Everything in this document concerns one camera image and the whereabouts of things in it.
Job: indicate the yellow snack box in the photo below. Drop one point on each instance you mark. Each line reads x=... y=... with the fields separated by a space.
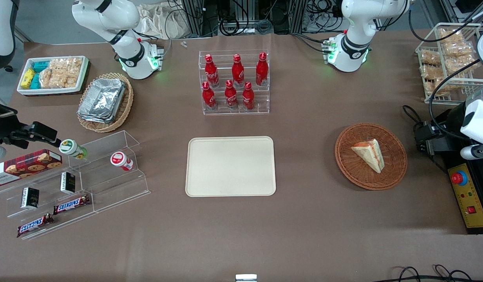
x=28 y=78

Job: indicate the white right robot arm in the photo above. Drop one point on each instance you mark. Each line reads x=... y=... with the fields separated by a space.
x=108 y=15

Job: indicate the bagged fried snack pack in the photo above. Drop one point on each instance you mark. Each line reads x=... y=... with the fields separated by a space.
x=430 y=58
x=458 y=51
x=453 y=36
x=437 y=89
x=432 y=73

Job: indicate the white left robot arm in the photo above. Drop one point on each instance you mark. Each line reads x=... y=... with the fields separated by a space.
x=359 y=23

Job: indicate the dark grey equipment box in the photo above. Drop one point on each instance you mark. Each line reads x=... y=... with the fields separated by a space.
x=441 y=148

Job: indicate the beige plastic serving tray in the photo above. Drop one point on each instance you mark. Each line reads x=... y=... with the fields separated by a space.
x=225 y=166

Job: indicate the round brown wicker basket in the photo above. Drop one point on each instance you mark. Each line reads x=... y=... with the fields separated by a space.
x=355 y=172

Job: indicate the clear acrylic stepped shelf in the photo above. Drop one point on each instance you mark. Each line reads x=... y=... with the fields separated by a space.
x=49 y=203
x=116 y=188

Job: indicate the black plug adapter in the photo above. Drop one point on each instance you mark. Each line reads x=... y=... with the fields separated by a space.
x=425 y=131

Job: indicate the oval light wicker basket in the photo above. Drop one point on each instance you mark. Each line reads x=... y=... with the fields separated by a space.
x=123 y=109

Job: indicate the aluminium frame post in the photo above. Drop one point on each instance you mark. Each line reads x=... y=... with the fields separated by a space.
x=194 y=15
x=298 y=15

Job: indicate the clear acrylic bottle rack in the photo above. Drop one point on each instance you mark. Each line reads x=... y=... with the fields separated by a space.
x=261 y=100

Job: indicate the black cooktop unit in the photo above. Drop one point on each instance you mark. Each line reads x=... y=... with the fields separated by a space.
x=454 y=161

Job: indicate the red tartan cookie box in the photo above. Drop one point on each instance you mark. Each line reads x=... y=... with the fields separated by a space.
x=26 y=166

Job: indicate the triangular sandwich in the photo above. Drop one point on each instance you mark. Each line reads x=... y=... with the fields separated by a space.
x=370 y=154

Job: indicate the green capped small bottle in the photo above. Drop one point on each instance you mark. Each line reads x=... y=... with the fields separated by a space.
x=71 y=148

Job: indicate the yellow emergency stop control box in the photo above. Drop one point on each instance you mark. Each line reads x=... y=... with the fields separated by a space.
x=472 y=196

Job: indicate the small black white box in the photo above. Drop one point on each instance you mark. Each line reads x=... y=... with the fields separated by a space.
x=29 y=197
x=67 y=183

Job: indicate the crumpled beige bag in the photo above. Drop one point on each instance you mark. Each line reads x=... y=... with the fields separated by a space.
x=159 y=21

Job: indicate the red capped small bottle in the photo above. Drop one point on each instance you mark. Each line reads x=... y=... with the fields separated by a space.
x=120 y=159

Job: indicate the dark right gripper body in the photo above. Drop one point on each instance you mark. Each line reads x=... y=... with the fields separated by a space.
x=1 y=127

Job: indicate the silver metal bracket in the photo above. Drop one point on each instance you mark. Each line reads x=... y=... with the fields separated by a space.
x=246 y=278

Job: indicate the white rectangular snack tray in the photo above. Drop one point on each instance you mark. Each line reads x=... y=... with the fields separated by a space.
x=26 y=91

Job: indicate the teal snack box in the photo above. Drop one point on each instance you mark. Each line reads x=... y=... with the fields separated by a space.
x=35 y=81
x=41 y=66

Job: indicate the red cola bottle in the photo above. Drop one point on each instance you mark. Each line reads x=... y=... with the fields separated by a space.
x=261 y=70
x=211 y=72
x=208 y=97
x=230 y=96
x=248 y=97
x=237 y=71

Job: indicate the aluminium foil container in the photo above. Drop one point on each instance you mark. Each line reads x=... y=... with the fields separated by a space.
x=104 y=96
x=96 y=120

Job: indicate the snickers chocolate bar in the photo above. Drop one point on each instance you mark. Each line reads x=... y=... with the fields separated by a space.
x=33 y=225
x=71 y=204

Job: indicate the clear rice cracker bag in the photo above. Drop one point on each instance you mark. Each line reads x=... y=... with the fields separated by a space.
x=51 y=79
x=67 y=63
x=72 y=78

